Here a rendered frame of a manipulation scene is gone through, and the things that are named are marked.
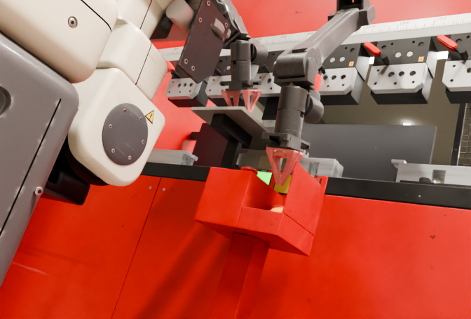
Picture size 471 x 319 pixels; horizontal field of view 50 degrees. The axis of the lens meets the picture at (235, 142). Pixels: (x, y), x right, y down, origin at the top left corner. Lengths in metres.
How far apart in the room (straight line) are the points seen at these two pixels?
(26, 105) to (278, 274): 0.82
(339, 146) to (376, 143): 0.15
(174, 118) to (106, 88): 1.63
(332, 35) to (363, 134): 0.88
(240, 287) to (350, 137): 1.15
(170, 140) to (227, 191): 1.42
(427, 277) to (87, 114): 0.72
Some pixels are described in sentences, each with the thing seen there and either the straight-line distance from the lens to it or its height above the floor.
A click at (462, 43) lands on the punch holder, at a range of 1.44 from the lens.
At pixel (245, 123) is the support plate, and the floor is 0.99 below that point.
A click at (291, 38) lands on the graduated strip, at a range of 1.69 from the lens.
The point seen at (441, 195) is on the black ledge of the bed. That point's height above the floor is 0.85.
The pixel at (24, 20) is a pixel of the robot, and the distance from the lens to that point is 0.55.
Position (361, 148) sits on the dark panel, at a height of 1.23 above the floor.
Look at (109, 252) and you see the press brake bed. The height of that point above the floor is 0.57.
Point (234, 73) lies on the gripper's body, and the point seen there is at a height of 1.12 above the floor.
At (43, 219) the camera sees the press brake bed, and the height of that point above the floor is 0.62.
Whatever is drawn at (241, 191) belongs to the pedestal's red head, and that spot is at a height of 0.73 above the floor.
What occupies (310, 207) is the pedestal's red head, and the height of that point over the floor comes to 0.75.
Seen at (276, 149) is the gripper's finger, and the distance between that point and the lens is 1.03.
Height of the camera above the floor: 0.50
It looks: 19 degrees up
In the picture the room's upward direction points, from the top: 17 degrees clockwise
